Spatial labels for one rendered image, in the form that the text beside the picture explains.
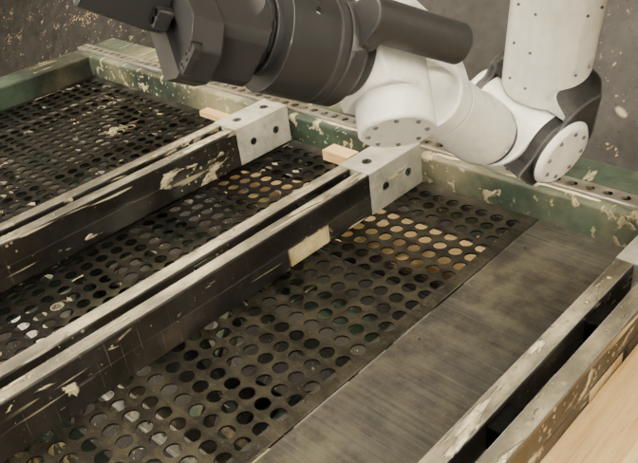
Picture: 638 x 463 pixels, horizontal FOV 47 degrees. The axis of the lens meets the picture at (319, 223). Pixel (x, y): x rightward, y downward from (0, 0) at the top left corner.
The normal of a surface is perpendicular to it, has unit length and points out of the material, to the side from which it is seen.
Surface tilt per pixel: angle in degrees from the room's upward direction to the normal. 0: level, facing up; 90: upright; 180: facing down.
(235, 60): 79
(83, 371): 90
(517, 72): 46
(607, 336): 58
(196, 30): 74
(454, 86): 7
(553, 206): 32
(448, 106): 7
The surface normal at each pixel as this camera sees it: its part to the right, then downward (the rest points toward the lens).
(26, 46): -0.64, -0.07
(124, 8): 0.31, 0.76
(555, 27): -0.24, 0.78
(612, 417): -0.11, -0.85
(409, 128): 0.11, 0.95
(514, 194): -0.69, 0.44
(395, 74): 0.55, -0.29
